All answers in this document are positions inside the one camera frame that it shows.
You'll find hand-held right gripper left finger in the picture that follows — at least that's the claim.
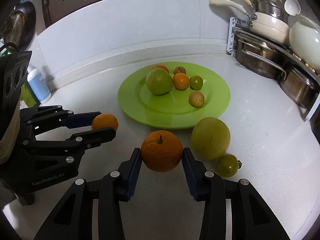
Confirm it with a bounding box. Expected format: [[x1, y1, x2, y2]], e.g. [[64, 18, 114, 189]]
[[34, 147, 142, 240]]

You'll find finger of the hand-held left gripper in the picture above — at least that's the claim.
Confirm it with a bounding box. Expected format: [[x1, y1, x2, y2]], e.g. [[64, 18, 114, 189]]
[[23, 127, 117, 163], [20, 105, 102, 131]]

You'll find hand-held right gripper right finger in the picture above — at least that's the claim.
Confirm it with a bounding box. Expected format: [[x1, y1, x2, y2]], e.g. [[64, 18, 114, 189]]
[[182, 147, 290, 240]]

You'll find mandarin orange with stem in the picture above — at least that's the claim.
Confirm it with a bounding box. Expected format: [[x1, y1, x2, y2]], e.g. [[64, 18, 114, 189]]
[[141, 130, 184, 173]]

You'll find green plate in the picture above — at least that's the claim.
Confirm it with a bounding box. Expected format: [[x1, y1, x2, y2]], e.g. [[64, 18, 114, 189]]
[[117, 62, 231, 130]]

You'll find green apple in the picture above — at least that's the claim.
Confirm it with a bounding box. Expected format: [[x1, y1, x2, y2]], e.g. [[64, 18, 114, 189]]
[[146, 68, 173, 96]]

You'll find small green tomato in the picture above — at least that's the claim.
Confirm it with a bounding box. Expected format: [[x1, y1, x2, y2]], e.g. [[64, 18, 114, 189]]
[[189, 75, 203, 90], [216, 154, 243, 178]]

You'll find yellow-green apple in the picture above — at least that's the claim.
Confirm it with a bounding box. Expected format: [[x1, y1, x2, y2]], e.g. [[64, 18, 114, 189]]
[[190, 117, 231, 161]]

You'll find white pump bottle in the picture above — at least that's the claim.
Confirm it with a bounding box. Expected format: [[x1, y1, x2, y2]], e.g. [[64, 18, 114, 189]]
[[27, 68, 52, 104]]

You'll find green dish soap bottle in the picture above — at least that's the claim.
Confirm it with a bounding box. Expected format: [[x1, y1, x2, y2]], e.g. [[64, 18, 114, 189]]
[[20, 80, 40, 108]]

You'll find steel colander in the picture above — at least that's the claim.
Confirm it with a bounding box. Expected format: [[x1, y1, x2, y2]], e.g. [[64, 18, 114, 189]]
[[4, 12, 25, 41]]

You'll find large steel pot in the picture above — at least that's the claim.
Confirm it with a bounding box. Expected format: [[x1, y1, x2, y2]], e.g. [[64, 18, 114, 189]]
[[236, 33, 288, 79]]

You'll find small steel pot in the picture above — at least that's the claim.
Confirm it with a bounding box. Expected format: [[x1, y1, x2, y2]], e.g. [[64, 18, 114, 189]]
[[279, 63, 320, 109]]

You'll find steel pot rack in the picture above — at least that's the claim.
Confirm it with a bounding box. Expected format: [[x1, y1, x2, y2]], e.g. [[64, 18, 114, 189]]
[[226, 17, 320, 122]]

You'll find white teapot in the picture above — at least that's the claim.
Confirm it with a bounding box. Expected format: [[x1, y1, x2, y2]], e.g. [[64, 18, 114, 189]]
[[289, 14, 320, 66]]

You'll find steel pot with lid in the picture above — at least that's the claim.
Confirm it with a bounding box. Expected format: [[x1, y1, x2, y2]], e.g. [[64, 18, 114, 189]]
[[252, 0, 291, 23]]

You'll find white ladle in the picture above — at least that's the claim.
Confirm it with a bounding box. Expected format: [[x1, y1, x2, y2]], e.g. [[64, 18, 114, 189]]
[[284, 0, 301, 16]]

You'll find white pan with handle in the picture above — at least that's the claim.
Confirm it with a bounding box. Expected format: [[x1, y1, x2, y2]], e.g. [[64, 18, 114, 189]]
[[209, 0, 291, 47]]

